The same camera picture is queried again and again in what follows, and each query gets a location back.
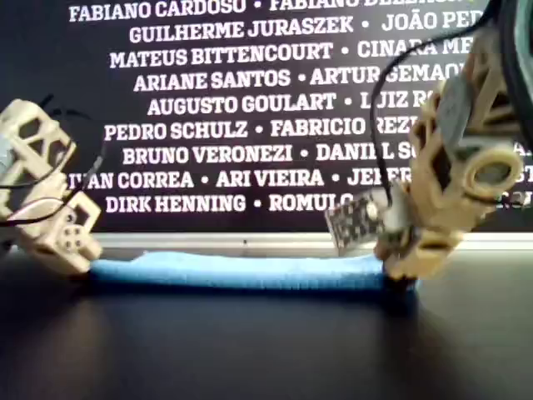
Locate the black camera cable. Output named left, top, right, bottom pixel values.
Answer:
left=370, top=0, right=501, bottom=209

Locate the light blue microfibre cloth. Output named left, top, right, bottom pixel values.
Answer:
left=89, top=249, right=420, bottom=293

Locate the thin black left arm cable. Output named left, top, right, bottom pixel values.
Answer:
left=0, top=94, right=107, bottom=230

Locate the aluminium rail strip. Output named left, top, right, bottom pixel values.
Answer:
left=0, top=230, right=533, bottom=253

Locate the black banner with white names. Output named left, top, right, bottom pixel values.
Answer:
left=0, top=0, right=533, bottom=234

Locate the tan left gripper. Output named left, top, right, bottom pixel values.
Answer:
left=0, top=174, right=103, bottom=276

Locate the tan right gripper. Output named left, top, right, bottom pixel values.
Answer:
left=374, top=178, right=499, bottom=280

